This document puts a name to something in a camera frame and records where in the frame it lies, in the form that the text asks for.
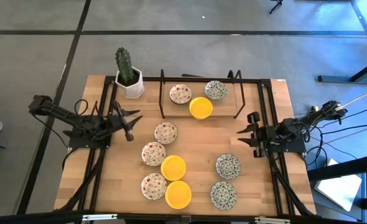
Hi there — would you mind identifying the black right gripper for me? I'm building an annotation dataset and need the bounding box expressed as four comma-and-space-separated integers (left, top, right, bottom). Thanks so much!
236, 111, 277, 159

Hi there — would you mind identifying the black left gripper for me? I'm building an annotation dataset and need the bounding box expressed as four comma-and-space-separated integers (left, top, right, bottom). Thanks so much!
104, 100, 144, 142

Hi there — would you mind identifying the teal bowl blue patterned interior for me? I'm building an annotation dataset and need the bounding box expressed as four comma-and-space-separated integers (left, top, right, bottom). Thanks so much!
215, 153, 242, 180
210, 181, 238, 210
204, 80, 228, 101

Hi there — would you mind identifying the plain yellow bowl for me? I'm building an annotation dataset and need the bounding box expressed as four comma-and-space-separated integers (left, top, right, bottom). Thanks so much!
165, 180, 193, 210
188, 96, 214, 121
160, 154, 187, 182

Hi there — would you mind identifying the white hexagonal plant pot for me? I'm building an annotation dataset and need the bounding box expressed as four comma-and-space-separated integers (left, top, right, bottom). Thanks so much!
114, 67, 146, 100

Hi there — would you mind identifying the green cactus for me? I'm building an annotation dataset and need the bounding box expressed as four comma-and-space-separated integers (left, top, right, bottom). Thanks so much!
114, 47, 135, 85

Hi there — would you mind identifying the black side desk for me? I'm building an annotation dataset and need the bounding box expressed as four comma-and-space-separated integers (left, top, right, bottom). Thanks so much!
307, 154, 367, 224

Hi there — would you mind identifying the dark metal table base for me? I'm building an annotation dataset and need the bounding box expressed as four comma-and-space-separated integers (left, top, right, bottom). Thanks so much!
317, 55, 367, 85

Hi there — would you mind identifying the white paper sheet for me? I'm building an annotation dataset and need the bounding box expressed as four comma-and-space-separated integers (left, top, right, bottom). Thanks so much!
314, 157, 363, 212

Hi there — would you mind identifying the black frame wooden shelf rack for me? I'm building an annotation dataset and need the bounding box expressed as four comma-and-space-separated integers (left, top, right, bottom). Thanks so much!
158, 68, 246, 119

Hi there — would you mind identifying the black aluminium rig frame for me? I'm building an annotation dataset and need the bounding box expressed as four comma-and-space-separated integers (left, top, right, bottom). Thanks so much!
0, 75, 367, 224

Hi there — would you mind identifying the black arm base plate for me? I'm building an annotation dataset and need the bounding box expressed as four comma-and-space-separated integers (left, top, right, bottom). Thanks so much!
67, 129, 112, 149
266, 136, 307, 154

